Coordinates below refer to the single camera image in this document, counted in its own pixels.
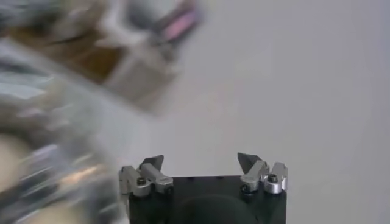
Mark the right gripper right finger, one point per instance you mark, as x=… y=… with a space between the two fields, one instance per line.
x=254 y=175

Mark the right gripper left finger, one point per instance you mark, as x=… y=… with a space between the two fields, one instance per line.
x=155 y=178

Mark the perforated steel steamer basket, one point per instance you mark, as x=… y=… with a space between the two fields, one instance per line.
x=45 y=121

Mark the white side table with phone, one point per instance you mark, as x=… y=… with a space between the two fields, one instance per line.
x=143 y=76

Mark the smartphone with dark screen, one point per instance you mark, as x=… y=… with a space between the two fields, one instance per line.
x=181 y=24

